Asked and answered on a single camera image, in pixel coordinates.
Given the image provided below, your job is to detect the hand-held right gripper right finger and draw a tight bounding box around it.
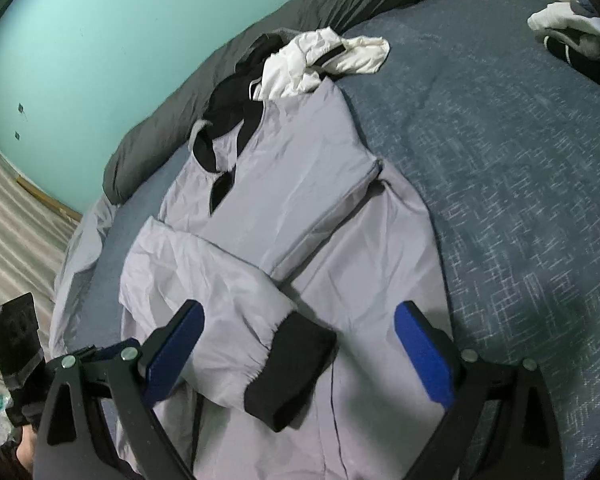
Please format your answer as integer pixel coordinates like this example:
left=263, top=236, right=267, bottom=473
left=394, top=301, right=565, bottom=480

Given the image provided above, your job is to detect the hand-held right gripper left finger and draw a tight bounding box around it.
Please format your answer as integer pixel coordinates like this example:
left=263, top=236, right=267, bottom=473
left=32, top=300, right=206, bottom=480

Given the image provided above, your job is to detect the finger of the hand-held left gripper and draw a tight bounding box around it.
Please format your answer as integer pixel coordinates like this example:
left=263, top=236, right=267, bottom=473
left=77, top=338, right=143, bottom=366

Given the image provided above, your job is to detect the grey jacket with black collar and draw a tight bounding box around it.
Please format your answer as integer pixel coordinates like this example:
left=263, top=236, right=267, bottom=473
left=117, top=80, right=457, bottom=480

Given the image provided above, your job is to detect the folded clothes stack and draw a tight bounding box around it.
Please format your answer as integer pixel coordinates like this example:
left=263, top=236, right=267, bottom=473
left=527, top=0, right=600, bottom=92

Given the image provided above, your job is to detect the person's left hand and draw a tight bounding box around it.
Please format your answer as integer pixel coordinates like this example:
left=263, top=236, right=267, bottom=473
left=18, top=425, right=37, bottom=474

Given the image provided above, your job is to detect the light grey blanket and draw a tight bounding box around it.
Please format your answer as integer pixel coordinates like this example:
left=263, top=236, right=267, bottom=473
left=47, top=192, right=119, bottom=357

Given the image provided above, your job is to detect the striped curtain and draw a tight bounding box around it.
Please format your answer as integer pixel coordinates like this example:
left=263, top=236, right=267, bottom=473
left=0, top=130, right=82, bottom=397

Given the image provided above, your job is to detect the dark grey bolster pillow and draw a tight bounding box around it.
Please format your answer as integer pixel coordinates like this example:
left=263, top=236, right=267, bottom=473
left=102, top=0, right=472, bottom=204

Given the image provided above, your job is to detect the black garment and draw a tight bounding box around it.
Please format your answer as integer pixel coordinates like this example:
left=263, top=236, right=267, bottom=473
left=207, top=34, right=282, bottom=127

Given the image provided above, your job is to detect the white garment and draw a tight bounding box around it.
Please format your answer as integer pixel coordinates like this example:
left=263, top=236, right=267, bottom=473
left=252, top=28, right=391, bottom=102

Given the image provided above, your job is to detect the wooden frame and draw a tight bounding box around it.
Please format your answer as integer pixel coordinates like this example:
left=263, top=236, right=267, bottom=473
left=15, top=175, right=84, bottom=222

